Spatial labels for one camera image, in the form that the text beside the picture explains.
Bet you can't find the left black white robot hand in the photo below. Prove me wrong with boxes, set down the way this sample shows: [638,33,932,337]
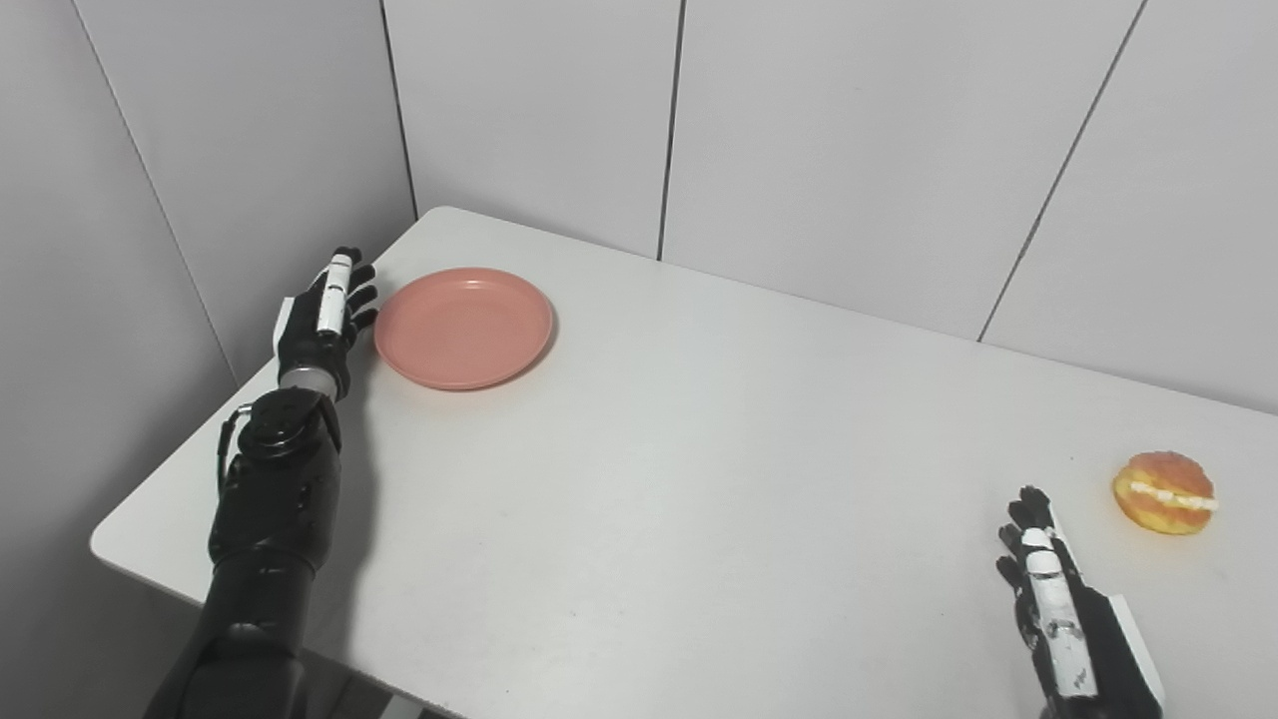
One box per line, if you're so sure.
[273,247,379,401]

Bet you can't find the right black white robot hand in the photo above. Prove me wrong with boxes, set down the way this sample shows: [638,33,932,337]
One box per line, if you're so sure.
[995,485,1166,719]

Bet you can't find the pink round plate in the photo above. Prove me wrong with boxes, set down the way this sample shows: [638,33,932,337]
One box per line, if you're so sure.
[373,267,555,391]

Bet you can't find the cream puff pastry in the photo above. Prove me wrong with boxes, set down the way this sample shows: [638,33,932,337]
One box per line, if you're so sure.
[1113,451,1220,536]

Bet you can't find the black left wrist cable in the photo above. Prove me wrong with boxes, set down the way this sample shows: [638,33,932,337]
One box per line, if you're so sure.
[218,403,253,500]

